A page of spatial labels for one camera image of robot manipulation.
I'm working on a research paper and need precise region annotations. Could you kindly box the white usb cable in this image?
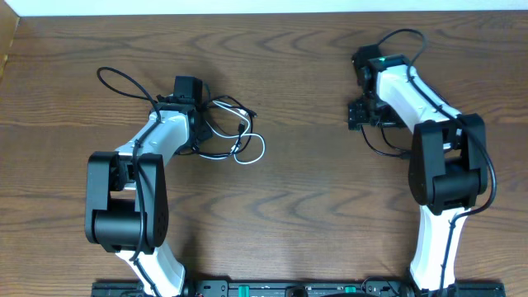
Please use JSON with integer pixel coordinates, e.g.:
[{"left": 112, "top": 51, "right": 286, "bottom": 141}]
[{"left": 197, "top": 100, "right": 266, "bottom": 166}]

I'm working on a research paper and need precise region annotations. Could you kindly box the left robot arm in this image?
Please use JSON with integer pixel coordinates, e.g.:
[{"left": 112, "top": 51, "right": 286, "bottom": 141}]
[{"left": 85, "top": 76, "right": 211, "bottom": 296}]

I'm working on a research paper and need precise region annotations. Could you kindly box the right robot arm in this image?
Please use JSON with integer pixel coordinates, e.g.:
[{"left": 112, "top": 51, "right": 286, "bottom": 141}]
[{"left": 348, "top": 49, "right": 496, "bottom": 296}]

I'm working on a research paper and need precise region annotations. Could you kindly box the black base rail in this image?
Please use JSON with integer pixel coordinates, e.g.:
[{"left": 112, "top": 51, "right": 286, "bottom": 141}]
[{"left": 91, "top": 278, "right": 505, "bottom": 297}]

